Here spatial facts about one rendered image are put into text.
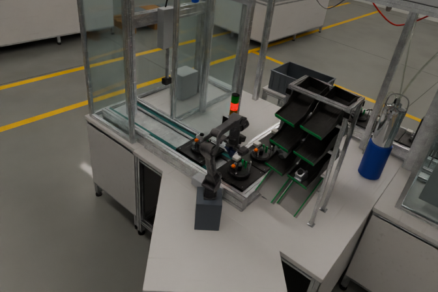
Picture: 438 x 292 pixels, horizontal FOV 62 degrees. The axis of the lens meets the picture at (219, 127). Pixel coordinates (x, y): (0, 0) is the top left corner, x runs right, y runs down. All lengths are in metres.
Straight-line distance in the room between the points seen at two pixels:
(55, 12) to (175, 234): 5.35
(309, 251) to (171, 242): 0.76
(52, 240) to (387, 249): 2.51
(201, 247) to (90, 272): 1.23
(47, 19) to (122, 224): 4.37
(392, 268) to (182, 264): 1.49
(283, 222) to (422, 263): 0.94
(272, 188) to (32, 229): 2.09
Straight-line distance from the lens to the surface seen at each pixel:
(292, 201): 2.15
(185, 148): 2.51
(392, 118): 2.58
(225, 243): 2.09
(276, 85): 4.24
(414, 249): 2.69
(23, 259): 3.28
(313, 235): 2.25
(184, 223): 2.16
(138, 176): 2.80
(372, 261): 2.87
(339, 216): 2.43
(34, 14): 6.77
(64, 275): 3.10
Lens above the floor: 2.45
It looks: 32 degrees down
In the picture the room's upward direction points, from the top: 7 degrees clockwise
